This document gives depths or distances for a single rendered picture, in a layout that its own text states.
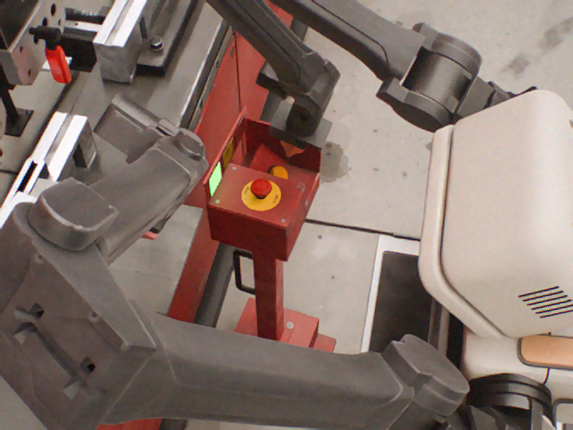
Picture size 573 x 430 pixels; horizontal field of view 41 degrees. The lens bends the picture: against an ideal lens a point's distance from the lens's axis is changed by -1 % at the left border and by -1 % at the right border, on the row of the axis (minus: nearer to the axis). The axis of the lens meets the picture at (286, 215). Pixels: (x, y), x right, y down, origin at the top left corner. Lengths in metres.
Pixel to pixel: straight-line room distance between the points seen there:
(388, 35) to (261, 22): 0.23
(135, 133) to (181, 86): 0.62
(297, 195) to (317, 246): 0.88
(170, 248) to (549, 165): 0.58
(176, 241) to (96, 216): 0.63
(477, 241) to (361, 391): 0.18
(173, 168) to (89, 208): 0.29
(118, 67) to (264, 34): 0.45
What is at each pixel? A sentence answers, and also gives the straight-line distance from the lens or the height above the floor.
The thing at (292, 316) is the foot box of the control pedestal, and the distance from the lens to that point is 2.04.
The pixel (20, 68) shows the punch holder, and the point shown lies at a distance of 1.08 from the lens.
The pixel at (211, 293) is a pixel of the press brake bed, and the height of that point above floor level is 0.05.
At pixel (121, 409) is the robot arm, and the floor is 1.50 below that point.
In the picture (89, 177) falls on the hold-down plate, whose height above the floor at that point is 0.90.
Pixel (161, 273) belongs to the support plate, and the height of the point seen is 1.00.
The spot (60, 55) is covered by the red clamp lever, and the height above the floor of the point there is 1.21.
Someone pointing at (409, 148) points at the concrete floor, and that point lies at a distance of 2.56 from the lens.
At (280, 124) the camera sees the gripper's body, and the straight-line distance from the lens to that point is 1.38.
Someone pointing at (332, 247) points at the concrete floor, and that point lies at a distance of 2.30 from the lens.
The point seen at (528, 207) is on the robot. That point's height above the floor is 1.38.
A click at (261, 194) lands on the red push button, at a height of 0.81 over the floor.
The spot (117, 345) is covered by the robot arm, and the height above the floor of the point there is 1.55.
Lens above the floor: 1.93
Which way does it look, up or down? 55 degrees down
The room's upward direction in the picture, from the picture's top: straight up
